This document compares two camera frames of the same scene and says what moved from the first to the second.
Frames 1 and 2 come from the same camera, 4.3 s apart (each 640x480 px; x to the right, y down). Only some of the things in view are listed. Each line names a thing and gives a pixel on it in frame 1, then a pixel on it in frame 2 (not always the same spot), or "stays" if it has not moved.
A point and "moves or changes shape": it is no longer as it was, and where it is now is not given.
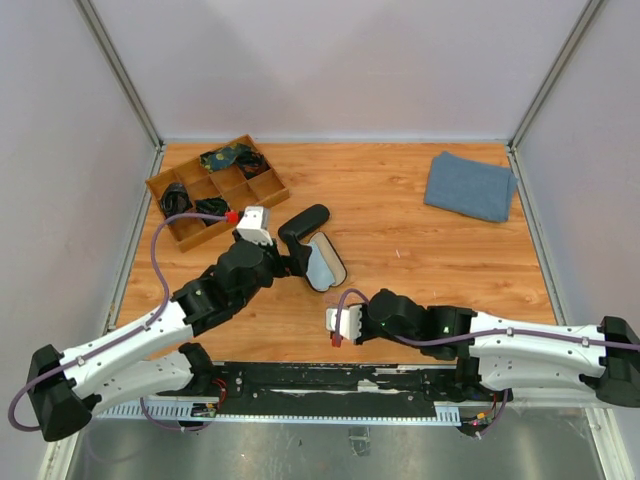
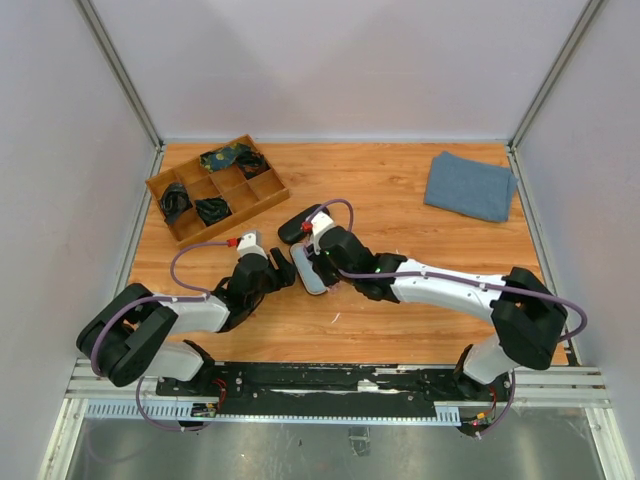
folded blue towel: (470, 187) stays
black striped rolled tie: (175, 200) stays
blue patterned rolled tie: (223, 157) stays
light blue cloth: (318, 274) moves or changes shape
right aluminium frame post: (579, 30) stays
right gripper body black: (368, 326) → (327, 271)
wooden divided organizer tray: (223, 179) stays
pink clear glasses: (332, 300) → (335, 286)
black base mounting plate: (333, 388) stays
